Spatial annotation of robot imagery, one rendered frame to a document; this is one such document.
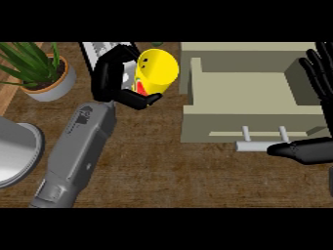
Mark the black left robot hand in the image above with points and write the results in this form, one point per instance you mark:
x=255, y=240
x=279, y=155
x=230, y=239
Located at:
x=106, y=76

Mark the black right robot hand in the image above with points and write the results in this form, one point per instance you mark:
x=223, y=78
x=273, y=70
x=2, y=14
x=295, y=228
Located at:
x=330, y=97

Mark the yellow cup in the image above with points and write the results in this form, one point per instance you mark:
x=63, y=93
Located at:
x=156, y=73

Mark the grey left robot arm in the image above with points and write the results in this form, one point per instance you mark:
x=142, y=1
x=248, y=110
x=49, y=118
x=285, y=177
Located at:
x=75, y=156

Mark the beige open drawer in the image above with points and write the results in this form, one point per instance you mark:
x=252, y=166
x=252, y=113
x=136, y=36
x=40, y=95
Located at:
x=251, y=94

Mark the black and white appliance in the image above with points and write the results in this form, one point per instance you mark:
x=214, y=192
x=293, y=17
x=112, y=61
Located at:
x=100, y=52

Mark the green potted plant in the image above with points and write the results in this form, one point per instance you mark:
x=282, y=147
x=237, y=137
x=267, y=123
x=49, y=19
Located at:
x=35, y=70

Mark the grey metal pot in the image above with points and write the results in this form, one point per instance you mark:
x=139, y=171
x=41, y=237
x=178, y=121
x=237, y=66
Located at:
x=4, y=149

